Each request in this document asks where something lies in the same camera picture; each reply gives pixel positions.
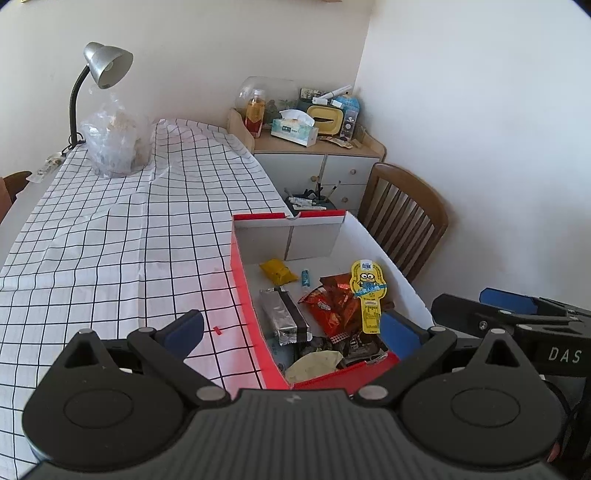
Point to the blue packet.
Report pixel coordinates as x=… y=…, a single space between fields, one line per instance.
x=348 y=115

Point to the glass jar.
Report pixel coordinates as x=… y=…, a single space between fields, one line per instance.
x=277 y=90

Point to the red snack packet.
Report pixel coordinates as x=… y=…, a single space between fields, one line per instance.
x=332 y=314

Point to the yellow cartoon snack packet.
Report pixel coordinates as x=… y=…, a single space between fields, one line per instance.
x=368 y=286

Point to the yellow box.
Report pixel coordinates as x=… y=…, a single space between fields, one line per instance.
x=325 y=120

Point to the silver snack packet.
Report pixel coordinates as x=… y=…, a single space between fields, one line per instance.
x=277 y=314

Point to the wooden desk organizer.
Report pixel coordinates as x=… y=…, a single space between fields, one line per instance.
x=240 y=129

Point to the orange drink bottle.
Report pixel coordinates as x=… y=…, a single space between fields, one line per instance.
x=255 y=115

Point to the small dark brown packet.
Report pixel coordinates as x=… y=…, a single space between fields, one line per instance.
x=364 y=348

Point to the black snack packet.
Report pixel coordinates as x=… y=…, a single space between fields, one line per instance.
x=318 y=345

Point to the blue candy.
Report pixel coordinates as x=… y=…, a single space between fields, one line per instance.
x=306 y=278

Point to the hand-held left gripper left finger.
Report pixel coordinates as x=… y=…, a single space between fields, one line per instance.
x=184 y=330

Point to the checked white tablecloth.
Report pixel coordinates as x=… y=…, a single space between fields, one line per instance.
x=115 y=240

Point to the silver desk lamp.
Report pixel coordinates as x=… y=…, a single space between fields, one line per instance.
x=108 y=64

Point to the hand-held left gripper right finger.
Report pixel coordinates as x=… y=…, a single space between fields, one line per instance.
x=400 y=334

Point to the brown chip bag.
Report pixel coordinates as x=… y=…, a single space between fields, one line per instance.
x=337 y=282

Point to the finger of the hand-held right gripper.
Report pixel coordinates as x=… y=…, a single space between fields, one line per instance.
x=466 y=316
x=508 y=297

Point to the tissue box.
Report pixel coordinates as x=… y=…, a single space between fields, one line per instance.
x=293 y=129

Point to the wooden slatted chair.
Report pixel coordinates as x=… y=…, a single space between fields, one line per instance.
x=415 y=207

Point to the cream snack packet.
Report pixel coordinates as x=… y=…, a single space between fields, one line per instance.
x=314 y=364

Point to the holder with brushes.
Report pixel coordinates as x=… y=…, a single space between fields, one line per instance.
x=309 y=201

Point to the grey wooden cabinet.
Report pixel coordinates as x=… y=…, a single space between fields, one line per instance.
x=295 y=170

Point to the wooden chair with pink cloth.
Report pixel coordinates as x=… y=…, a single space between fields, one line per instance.
x=16 y=187

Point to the white tube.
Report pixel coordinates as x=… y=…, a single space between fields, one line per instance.
x=332 y=93

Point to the small yellow packet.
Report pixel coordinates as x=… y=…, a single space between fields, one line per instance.
x=277 y=271

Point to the red cardboard box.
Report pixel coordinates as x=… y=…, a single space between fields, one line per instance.
x=249 y=314

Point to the clear plastic bag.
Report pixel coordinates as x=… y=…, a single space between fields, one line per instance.
x=115 y=143

